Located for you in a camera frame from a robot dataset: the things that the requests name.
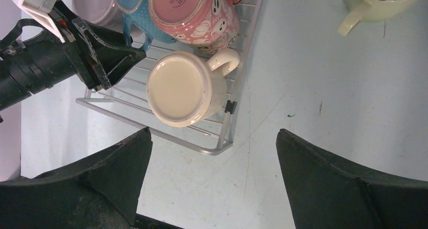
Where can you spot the pink ghost pattern mug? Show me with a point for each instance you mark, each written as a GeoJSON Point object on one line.
{"type": "Point", "coordinates": [206, 25]}

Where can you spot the white wire dish rack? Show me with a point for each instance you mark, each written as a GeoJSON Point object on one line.
{"type": "Point", "coordinates": [211, 135]}

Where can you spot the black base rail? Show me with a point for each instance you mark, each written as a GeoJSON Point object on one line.
{"type": "Point", "coordinates": [144, 222]}

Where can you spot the light green mug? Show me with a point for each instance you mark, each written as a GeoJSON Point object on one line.
{"type": "Point", "coordinates": [371, 11]}

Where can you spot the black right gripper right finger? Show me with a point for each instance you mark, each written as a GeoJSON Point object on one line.
{"type": "Point", "coordinates": [326, 190]}

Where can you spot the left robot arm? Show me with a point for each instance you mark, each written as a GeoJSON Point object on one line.
{"type": "Point", "coordinates": [31, 66]}

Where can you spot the cream mug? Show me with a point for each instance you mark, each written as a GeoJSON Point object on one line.
{"type": "Point", "coordinates": [183, 89]}

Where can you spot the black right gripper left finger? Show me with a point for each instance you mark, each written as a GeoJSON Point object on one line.
{"type": "Point", "coordinates": [98, 191]}

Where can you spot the light blue dotted mug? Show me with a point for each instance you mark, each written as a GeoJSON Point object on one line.
{"type": "Point", "coordinates": [136, 13]}

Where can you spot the lilac mug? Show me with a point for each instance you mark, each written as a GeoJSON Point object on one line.
{"type": "Point", "coordinates": [104, 13]}

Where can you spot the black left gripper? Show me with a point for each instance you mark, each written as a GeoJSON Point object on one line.
{"type": "Point", "coordinates": [104, 57]}

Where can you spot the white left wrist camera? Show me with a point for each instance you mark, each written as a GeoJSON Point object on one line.
{"type": "Point", "coordinates": [39, 10]}

